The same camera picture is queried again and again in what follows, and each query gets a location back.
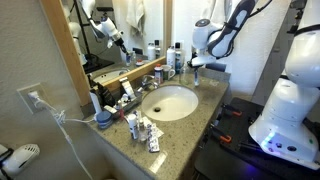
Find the small white capped bottle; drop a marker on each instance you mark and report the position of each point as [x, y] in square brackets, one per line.
[133, 126]

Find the small red stick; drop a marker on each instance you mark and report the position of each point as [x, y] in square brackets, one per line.
[121, 115]

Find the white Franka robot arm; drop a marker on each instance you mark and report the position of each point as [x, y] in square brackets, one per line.
[293, 126]

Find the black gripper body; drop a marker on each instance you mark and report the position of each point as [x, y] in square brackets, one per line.
[193, 60]

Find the wall power outlet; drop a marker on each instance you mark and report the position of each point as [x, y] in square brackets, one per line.
[33, 98]

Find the clear soap dispenser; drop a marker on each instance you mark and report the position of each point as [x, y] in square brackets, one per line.
[184, 75]

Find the white wall hair dryer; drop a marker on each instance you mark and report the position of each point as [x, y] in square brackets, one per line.
[20, 160]

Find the beige hanging towel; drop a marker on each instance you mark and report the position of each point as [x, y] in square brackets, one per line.
[213, 10]

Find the blue round container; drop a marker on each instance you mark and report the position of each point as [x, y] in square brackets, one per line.
[104, 120]

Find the white grey standing tube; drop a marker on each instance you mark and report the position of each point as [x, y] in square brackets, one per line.
[127, 88]

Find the blue mouthwash bottle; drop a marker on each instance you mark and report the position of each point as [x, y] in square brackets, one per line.
[178, 58]

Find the wood framed mirror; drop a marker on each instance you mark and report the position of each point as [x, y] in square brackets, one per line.
[110, 36]

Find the tall white bottle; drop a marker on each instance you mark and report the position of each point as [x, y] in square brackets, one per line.
[171, 57]

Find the red capped can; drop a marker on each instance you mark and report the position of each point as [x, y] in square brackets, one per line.
[158, 74]

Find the chrome faucet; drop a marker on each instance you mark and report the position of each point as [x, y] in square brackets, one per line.
[146, 83]

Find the black toiletry tray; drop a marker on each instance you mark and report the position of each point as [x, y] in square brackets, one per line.
[128, 104]

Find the small clear bottle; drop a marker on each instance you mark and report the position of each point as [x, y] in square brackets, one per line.
[142, 131]

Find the thin black brush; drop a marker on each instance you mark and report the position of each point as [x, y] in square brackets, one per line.
[90, 80]

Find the white oval sink basin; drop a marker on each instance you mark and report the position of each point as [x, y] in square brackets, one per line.
[170, 103]

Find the blue and white tube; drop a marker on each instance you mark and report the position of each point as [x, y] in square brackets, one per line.
[196, 78]

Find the black robot platform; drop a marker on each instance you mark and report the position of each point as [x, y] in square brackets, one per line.
[233, 156]

